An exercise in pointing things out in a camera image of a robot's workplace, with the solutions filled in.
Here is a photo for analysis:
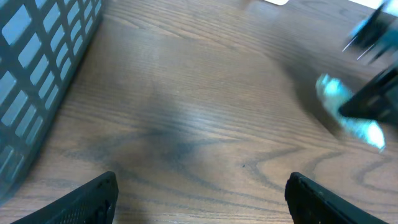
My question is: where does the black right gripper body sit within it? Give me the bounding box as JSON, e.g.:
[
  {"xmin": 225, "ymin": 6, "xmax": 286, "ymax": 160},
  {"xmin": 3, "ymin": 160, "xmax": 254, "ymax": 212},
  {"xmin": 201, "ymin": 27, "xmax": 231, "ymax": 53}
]
[{"xmin": 343, "ymin": 0, "xmax": 397, "ymax": 64}]

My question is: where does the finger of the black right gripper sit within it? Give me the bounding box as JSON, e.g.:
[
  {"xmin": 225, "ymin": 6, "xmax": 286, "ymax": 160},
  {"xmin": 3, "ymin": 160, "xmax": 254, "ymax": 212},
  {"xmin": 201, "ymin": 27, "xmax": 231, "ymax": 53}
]
[{"xmin": 338, "ymin": 65, "xmax": 397, "ymax": 126}]

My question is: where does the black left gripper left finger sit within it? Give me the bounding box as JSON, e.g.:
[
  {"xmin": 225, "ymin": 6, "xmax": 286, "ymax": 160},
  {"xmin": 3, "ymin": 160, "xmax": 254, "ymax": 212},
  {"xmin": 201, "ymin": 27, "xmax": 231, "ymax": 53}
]
[{"xmin": 12, "ymin": 171, "xmax": 119, "ymax": 224}]

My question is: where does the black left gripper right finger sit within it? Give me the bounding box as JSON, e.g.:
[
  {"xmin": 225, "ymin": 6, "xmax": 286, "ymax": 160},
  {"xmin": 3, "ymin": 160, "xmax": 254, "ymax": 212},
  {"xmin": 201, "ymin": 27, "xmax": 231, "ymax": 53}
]
[{"xmin": 284, "ymin": 172, "xmax": 386, "ymax": 224}]

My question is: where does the white tissue pack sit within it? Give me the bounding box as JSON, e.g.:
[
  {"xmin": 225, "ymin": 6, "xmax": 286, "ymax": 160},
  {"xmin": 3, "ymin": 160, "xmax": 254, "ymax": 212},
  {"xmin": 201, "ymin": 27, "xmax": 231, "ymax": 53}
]
[{"xmin": 315, "ymin": 73, "xmax": 386, "ymax": 153}]

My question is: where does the white barcode scanner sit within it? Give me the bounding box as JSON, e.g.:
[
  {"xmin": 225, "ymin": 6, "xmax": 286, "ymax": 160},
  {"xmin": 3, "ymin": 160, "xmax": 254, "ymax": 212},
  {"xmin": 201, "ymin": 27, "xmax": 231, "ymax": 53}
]
[{"xmin": 264, "ymin": 0, "xmax": 289, "ymax": 6}]

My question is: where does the grey plastic basket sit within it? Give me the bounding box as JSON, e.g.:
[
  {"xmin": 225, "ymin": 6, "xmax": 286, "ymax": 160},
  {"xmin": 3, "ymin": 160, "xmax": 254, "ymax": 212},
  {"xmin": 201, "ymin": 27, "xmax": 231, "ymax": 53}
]
[{"xmin": 1, "ymin": 0, "xmax": 106, "ymax": 203}]

